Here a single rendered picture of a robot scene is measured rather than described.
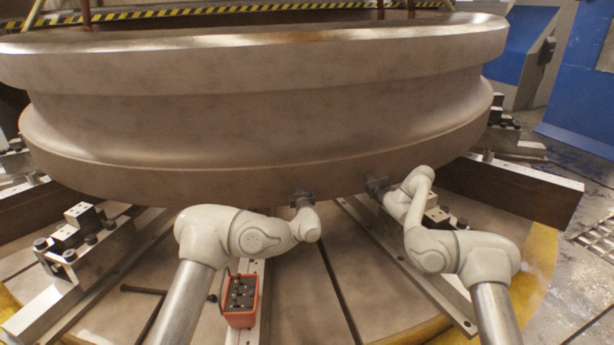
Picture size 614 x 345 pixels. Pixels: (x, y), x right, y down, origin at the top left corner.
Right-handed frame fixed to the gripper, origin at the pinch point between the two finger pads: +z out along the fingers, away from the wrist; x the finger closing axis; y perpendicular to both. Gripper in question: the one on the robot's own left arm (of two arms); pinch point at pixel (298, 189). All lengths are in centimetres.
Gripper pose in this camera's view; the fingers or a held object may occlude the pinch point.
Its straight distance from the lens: 163.6
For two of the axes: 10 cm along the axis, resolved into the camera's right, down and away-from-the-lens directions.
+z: -1.8, -4.5, 8.8
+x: -9.8, 1.0, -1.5
